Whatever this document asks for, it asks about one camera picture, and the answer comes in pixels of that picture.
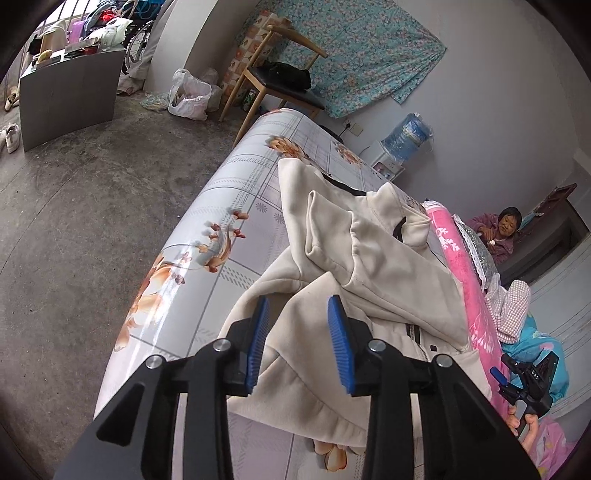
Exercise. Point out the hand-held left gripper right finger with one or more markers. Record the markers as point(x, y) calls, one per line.
point(339, 346)

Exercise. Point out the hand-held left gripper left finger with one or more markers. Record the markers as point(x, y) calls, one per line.
point(258, 346)

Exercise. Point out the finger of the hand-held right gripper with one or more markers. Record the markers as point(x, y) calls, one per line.
point(497, 376)

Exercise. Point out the beige zip jacket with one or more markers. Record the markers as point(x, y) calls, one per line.
point(378, 277)

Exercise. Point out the person's right hand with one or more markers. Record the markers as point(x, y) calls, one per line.
point(528, 429)

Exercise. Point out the blue quilt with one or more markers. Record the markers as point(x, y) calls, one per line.
point(535, 341)

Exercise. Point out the pink floral blanket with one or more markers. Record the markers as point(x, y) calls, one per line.
point(480, 323)

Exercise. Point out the pink checked cloth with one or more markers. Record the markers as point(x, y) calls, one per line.
point(512, 309)

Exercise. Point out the lace-trimmed pillow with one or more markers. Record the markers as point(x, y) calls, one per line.
point(480, 258)

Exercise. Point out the floral bed sheet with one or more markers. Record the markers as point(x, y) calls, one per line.
point(221, 194)

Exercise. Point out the white water dispenser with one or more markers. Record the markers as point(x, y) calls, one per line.
point(381, 161)

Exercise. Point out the blue water bottle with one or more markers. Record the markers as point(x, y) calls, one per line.
point(406, 138)

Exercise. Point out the wooden chair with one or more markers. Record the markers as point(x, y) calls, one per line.
point(277, 96)

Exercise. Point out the white plastic bag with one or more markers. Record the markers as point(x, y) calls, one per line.
point(189, 104)

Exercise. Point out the black cloth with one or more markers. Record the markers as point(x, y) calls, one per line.
point(286, 74)

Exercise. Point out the floral patterned box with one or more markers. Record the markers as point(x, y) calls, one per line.
point(240, 50)

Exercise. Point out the grey cabinet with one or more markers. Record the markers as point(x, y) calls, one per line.
point(69, 101)

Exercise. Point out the white shoe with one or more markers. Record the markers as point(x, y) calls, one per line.
point(10, 138)
point(11, 100)

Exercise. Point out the wheelchair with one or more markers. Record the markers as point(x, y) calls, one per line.
point(138, 41)

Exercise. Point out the white kettle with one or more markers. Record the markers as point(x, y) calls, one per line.
point(111, 34)

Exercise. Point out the metal railing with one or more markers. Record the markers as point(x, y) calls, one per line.
point(55, 11)

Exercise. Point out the wall socket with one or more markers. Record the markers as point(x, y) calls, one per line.
point(353, 128)

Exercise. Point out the blue floral wall cloth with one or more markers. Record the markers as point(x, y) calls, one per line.
point(360, 55)

